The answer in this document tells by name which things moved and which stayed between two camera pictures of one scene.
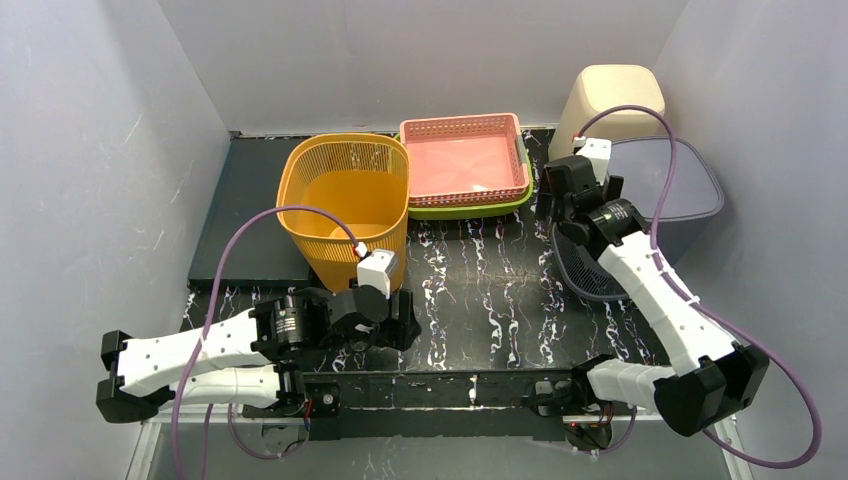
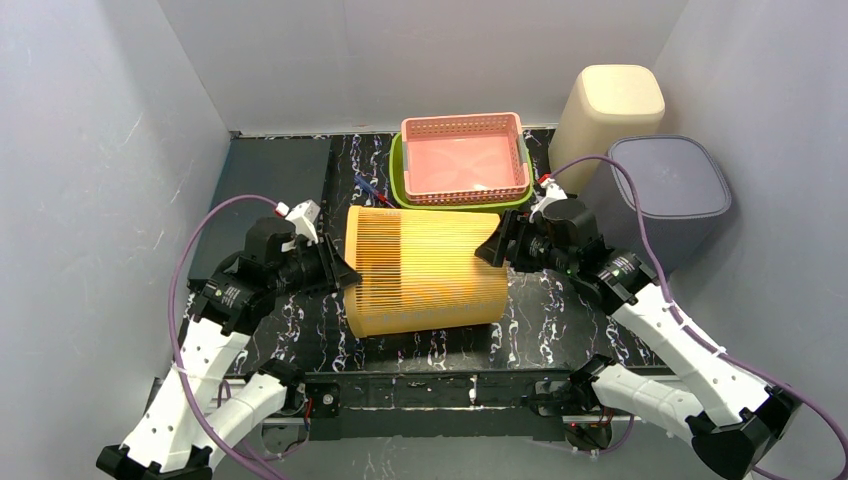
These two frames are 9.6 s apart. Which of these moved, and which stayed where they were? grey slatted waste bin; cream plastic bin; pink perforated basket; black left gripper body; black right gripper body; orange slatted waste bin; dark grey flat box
Moved: orange slatted waste bin; black right gripper body; black left gripper body
Stayed: pink perforated basket; cream plastic bin; dark grey flat box; grey slatted waste bin
